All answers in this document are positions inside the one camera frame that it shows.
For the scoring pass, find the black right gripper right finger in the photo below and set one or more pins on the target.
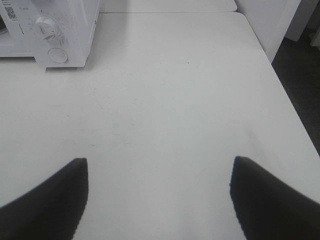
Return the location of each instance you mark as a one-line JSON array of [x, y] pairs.
[[269, 209]]

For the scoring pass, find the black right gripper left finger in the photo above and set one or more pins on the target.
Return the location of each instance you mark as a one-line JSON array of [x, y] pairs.
[[50, 211]]

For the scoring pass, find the white round door button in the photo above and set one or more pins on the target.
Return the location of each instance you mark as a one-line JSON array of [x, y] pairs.
[[57, 55]]

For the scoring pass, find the white microwave oven body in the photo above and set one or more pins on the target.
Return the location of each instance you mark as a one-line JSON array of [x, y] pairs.
[[76, 18]]

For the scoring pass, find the white lower timer knob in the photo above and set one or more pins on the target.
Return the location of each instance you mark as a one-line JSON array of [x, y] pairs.
[[47, 29]]

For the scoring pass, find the white warning label sticker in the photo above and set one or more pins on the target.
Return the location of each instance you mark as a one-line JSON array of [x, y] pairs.
[[8, 8]]

